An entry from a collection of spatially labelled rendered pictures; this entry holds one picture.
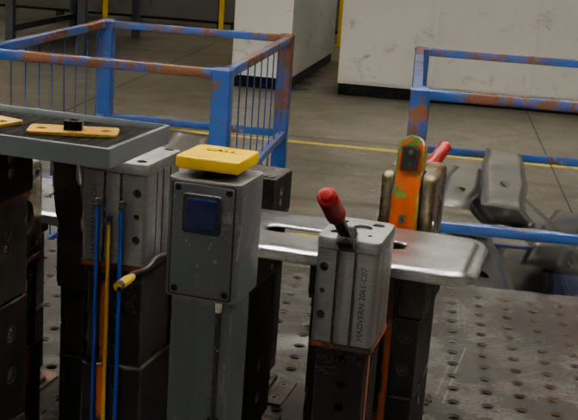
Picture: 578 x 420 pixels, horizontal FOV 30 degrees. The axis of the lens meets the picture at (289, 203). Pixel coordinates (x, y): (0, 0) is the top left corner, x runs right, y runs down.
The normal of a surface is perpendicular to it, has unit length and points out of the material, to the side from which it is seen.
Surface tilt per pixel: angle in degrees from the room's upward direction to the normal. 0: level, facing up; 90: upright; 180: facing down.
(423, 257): 0
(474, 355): 0
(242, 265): 90
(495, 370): 0
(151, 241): 90
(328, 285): 90
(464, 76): 90
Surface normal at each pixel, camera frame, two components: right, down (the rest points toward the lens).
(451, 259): 0.07, -0.97
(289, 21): -0.20, 0.23
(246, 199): 0.95, 0.14
